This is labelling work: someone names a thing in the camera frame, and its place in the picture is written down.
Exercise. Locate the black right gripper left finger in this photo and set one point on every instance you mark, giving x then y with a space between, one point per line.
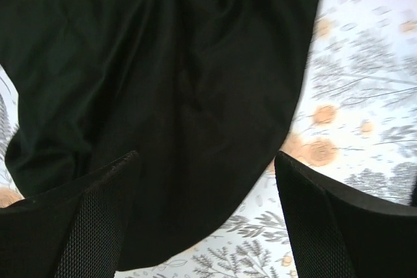
74 230

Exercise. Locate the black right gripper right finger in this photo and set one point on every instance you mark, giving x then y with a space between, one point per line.
338 231

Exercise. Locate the black t shirt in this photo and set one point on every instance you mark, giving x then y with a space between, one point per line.
203 90

